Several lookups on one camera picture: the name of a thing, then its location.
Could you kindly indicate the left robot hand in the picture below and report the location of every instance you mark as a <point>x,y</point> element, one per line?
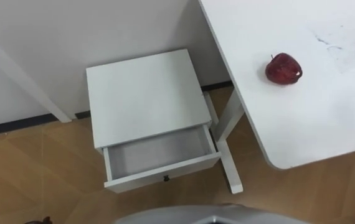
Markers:
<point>44,221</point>

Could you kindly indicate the white desk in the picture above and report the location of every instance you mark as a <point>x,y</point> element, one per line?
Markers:
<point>305,109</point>

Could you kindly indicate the open white cabinet drawer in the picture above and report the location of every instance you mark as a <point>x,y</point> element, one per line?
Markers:
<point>162,152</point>

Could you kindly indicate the white bedside cabinet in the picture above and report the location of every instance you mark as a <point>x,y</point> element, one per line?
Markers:
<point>146,96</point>

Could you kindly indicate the robot body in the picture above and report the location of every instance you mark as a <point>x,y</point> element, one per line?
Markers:
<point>211,215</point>

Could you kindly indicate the red apple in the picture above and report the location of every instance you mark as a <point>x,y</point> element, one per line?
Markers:
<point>283,69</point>

